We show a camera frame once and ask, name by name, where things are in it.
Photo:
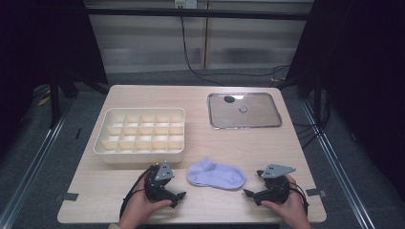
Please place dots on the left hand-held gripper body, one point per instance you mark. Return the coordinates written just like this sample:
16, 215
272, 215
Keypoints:
156, 187

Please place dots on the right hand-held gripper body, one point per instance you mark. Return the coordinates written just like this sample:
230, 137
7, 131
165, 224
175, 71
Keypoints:
276, 191

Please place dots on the lavender ankle sock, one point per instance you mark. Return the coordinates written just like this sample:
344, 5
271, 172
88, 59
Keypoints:
216, 176

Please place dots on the person's right hand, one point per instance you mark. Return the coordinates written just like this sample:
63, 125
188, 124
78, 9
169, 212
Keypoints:
293, 211

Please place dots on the person's left hand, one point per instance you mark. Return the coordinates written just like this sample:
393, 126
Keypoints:
138, 208

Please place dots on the cream divided storage box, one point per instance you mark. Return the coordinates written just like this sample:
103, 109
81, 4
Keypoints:
140, 156

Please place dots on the grey tape strip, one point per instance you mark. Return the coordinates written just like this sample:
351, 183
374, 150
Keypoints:
315, 192
67, 197

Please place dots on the shiny rectangular metal tray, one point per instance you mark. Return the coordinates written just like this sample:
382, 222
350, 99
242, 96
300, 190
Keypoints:
254, 117

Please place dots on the black metal stand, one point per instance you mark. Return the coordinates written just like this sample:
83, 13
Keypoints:
54, 101

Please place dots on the small yellow object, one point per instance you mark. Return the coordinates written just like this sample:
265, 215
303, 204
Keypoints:
43, 101

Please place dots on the black curtain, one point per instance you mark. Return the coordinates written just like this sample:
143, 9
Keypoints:
363, 63
41, 38

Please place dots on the black horizontal bar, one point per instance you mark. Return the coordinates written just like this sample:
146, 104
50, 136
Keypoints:
197, 13

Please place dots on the metal floor rail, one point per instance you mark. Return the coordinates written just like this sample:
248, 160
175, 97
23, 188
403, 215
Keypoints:
35, 159
337, 165

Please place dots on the white wall socket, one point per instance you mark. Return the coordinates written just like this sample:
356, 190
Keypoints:
186, 4

